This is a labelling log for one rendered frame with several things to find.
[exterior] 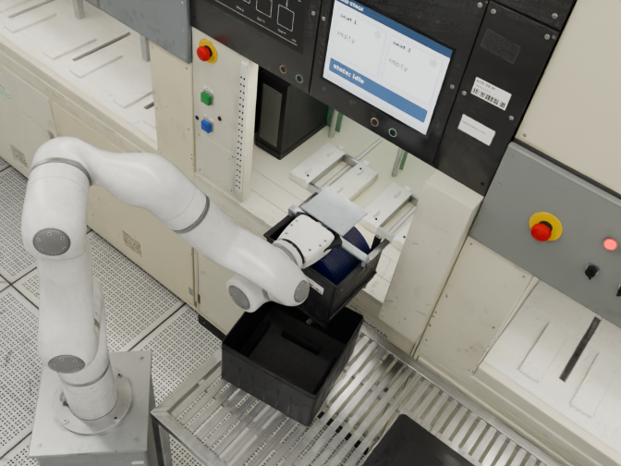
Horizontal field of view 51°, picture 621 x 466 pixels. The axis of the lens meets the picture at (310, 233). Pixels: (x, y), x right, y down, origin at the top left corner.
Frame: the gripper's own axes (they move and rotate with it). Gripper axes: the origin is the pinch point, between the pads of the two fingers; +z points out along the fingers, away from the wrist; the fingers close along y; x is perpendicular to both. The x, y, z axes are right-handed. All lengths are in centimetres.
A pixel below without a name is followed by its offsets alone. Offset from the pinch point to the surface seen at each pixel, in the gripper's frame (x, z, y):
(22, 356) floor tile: -126, -43, -98
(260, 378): -37.7, -25.7, 3.9
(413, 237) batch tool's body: -1.8, 10.4, 16.7
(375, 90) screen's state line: 26.1, 15.0, -4.5
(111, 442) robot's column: -49, -58, -15
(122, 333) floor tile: -126, -10, -78
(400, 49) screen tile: 38.1, 15.0, -1.3
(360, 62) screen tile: 30.6, 14.9, -9.6
